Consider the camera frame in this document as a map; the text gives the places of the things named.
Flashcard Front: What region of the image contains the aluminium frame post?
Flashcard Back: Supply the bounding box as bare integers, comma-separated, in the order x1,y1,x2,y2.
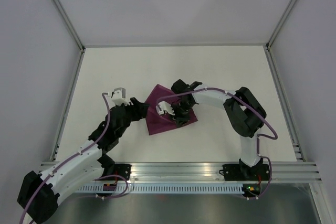
265,0,299,51
51,0,85,52

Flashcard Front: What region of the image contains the right aluminium frame post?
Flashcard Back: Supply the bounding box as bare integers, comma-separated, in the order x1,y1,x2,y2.
265,0,299,51

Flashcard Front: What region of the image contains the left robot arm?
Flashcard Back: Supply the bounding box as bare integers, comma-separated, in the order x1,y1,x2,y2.
17,98,150,223

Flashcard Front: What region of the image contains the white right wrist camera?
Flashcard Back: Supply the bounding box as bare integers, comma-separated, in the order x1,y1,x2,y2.
156,101,175,115

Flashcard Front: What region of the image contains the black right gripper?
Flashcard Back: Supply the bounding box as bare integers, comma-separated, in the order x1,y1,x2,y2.
167,100,194,127

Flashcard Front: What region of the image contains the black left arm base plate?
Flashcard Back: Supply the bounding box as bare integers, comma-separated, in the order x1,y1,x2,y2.
102,164,132,180

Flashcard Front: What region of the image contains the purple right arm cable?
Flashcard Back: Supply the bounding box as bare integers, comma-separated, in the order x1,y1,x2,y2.
156,87,278,201

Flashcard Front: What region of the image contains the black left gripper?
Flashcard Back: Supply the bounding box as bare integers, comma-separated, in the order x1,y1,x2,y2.
115,97,149,137

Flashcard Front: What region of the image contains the purple cloth napkin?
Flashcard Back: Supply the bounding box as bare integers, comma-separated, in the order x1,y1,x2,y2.
145,79,201,135

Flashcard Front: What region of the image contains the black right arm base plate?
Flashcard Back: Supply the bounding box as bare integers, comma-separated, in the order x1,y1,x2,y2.
218,164,270,182

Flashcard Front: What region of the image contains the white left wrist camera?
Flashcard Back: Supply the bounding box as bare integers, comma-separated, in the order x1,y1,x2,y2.
111,87,129,106

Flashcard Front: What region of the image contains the white slotted cable duct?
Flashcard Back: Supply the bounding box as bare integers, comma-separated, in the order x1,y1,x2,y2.
77,183,243,195

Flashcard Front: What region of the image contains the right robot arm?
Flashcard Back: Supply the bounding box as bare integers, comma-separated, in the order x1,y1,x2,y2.
169,79,271,182

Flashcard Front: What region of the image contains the aluminium frame rail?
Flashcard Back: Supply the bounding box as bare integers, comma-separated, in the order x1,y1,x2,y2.
39,162,323,183

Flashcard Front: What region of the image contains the left aluminium frame post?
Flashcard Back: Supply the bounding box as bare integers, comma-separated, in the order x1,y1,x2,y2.
51,0,85,52

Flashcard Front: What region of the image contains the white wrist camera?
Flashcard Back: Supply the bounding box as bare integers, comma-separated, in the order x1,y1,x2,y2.
111,87,129,106
156,101,175,115

